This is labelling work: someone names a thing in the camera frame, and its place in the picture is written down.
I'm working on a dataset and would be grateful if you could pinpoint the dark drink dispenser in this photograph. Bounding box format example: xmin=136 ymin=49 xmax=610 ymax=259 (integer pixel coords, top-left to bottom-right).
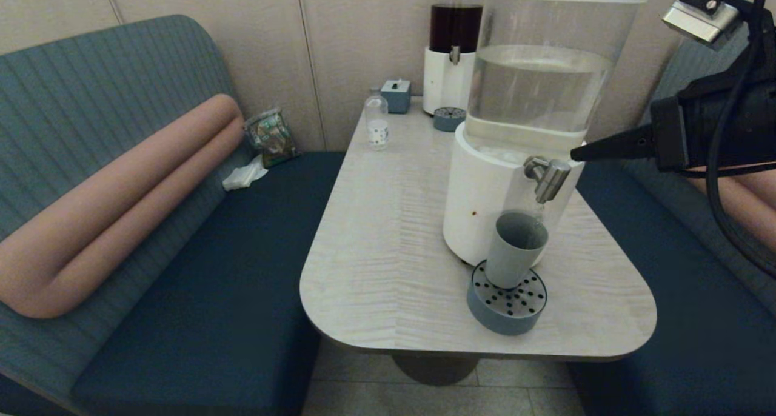
xmin=423 ymin=0 xmax=487 ymax=116

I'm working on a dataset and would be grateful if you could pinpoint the blue-grey tissue box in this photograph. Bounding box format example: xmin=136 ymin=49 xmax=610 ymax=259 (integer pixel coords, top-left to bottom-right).
xmin=381 ymin=79 xmax=412 ymax=114

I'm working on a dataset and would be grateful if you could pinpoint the large round perforated drip tray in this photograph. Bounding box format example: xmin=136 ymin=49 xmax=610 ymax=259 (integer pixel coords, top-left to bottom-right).
xmin=466 ymin=260 xmax=548 ymax=337

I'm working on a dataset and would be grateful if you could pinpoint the large clear water dispenser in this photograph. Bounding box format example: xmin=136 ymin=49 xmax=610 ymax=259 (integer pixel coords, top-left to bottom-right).
xmin=443 ymin=0 xmax=649 ymax=269

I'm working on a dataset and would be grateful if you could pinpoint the grey table pedestal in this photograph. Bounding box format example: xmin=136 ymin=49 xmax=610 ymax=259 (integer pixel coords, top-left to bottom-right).
xmin=391 ymin=354 xmax=480 ymax=387

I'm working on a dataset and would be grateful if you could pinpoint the grey-blue plastic cup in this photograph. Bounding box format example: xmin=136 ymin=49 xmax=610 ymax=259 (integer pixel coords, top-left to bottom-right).
xmin=484 ymin=212 xmax=549 ymax=290

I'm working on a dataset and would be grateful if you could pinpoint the dark blue seat cushion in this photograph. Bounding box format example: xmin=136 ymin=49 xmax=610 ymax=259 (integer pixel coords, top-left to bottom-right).
xmin=70 ymin=152 xmax=346 ymax=416
xmin=567 ymin=156 xmax=776 ymax=416

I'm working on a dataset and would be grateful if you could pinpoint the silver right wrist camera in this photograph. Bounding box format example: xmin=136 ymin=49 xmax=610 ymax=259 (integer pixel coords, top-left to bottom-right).
xmin=661 ymin=0 xmax=745 ymax=48

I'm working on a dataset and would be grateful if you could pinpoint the crumpled white tissue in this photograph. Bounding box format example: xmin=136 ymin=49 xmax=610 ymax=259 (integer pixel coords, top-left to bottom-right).
xmin=221 ymin=155 xmax=269 ymax=192

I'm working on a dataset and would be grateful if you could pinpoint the green printed snack bag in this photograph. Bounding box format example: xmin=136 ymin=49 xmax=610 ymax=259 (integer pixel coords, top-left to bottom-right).
xmin=243 ymin=107 xmax=300 ymax=169

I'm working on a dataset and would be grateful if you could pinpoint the small round drip tray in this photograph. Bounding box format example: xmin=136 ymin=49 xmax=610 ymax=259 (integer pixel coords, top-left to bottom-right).
xmin=432 ymin=107 xmax=467 ymax=133

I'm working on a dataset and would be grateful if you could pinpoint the metal water dispenser tap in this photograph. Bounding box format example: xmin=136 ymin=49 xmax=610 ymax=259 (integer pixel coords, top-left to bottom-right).
xmin=524 ymin=155 xmax=572 ymax=206

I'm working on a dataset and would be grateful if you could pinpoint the clear bottle with white label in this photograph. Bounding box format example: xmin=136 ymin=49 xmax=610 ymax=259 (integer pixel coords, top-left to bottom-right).
xmin=364 ymin=87 xmax=389 ymax=151

